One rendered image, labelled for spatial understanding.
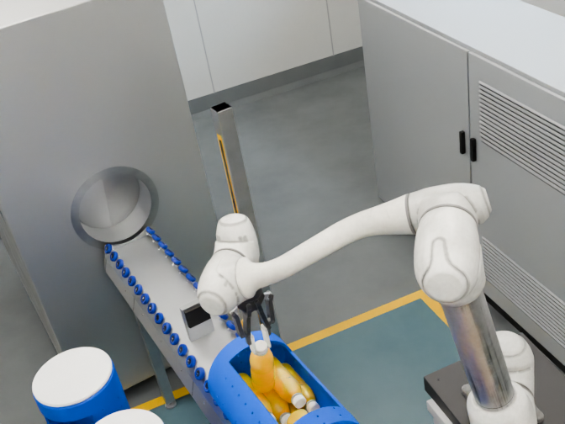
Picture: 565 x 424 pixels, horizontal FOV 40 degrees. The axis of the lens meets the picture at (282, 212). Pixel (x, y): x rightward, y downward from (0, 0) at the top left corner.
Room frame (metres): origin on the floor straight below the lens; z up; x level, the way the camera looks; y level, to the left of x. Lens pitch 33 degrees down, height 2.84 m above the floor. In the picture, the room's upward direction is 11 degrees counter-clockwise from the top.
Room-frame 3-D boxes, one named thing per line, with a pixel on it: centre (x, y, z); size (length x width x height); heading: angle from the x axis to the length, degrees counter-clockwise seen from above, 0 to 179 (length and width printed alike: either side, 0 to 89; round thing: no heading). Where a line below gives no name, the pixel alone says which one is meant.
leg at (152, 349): (2.84, 0.73, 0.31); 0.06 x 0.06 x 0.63; 24
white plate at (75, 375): (2.03, 0.82, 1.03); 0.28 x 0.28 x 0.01
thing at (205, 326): (2.23, 0.38, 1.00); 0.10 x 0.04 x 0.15; 114
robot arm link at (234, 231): (1.67, 0.13, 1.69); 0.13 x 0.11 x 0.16; 161
